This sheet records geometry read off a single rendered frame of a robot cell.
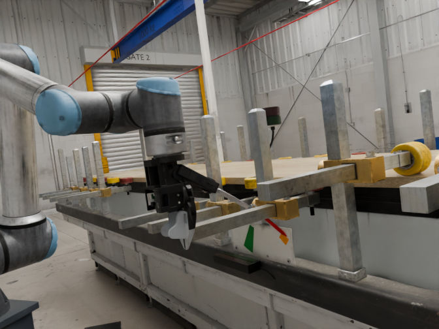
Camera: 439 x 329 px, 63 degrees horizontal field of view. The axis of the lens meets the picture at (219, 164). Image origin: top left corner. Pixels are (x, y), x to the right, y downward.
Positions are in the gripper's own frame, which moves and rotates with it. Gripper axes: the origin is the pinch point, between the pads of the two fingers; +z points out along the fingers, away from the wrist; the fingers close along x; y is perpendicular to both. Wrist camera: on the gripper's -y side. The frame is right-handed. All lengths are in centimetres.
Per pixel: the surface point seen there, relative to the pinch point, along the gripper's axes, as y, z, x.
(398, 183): -47, -6, 24
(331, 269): -29.9, 12.5, 14.4
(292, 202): -29.4, -3.6, 4.9
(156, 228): -3.2, 0.3, -23.5
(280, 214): -26.3, -1.0, 3.0
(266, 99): -723, -138, -725
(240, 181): -47, -6, -39
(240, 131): -136, -29, -144
